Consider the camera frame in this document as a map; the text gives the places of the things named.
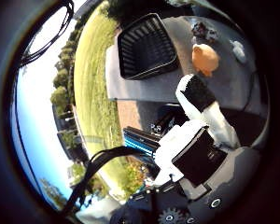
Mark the orange plush toy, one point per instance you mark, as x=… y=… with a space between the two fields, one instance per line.
x=204 y=59

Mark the black and blue equipment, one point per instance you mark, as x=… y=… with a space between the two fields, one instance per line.
x=140 y=141

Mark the small white grey toy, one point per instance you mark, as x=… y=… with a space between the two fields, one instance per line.
x=238 y=51

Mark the black slatted plastic basket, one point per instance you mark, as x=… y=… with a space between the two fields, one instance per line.
x=146 y=46

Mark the dark purple toy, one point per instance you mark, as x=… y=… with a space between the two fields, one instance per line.
x=203 y=31

